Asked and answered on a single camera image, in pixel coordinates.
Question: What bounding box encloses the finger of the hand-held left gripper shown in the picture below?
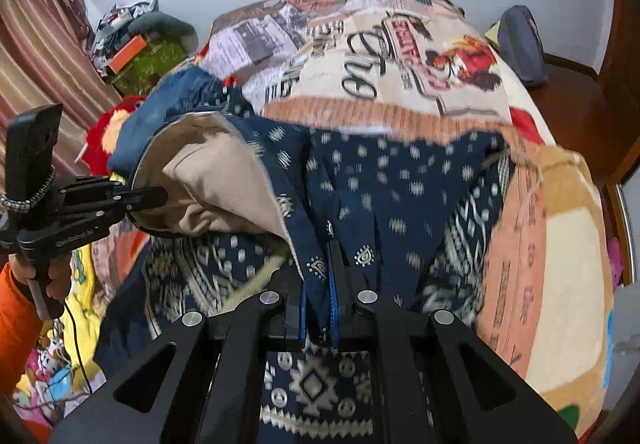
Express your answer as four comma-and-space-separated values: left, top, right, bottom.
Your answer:
75, 177, 169, 203
75, 198, 169, 225

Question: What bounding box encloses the red plush toy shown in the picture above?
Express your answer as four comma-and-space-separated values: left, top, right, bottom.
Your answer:
82, 96, 147, 175

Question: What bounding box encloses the yellow cartoon bedsheet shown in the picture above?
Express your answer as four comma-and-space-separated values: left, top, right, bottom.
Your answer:
9, 241, 108, 427

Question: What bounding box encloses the grey-green cushion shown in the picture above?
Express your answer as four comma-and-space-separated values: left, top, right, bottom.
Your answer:
127, 10, 199, 43

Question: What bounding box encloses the green patterned cloth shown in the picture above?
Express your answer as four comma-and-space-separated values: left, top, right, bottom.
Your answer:
112, 40, 197, 98

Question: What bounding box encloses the orange box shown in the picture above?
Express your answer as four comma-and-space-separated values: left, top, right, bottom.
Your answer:
108, 34, 149, 74

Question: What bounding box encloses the navy patterned hooded jacket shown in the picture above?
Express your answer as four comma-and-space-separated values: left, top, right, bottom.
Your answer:
94, 111, 517, 444

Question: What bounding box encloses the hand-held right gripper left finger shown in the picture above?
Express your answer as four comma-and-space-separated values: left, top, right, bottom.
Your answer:
47, 269, 308, 444

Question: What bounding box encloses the beaded cord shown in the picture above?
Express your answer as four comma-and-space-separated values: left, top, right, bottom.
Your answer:
0, 166, 57, 213

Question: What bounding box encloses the pile of clutter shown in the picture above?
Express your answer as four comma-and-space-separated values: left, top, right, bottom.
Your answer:
92, 0, 162, 80

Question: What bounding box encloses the printed blanket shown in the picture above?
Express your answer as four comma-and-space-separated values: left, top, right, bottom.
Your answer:
200, 0, 617, 437

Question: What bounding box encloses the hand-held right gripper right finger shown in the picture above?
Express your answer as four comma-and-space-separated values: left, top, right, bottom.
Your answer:
326, 241, 579, 444

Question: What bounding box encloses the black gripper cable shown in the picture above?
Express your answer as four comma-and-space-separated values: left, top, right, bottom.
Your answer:
62, 311, 97, 392

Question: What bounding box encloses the grey backpack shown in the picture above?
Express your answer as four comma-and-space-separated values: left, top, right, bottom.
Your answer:
492, 4, 549, 88

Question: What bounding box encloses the striped brown curtain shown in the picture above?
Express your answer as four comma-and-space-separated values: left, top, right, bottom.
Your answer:
0, 0, 127, 175

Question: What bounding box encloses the person's left hand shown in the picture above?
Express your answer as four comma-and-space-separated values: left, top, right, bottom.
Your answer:
10, 250, 77, 313

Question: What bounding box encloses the wooden door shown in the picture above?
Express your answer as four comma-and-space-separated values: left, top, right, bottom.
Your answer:
597, 0, 640, 185

